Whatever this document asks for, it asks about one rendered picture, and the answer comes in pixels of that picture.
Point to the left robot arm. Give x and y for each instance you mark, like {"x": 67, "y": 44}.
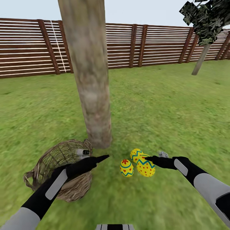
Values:
{"x": 32, "y": 211}

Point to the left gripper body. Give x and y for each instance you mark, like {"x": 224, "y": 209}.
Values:
{"x": 82, "y": 166}

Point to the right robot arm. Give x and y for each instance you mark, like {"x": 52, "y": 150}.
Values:
{"x": 215, "y": 192}

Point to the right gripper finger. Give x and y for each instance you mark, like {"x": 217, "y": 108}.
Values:
{"x": 149, "y": 158}

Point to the wicker basket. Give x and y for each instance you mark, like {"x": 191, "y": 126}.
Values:
{"x": 75, "y": 188}

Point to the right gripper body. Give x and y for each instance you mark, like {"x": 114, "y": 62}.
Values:
{"x": 160, "y": 161}

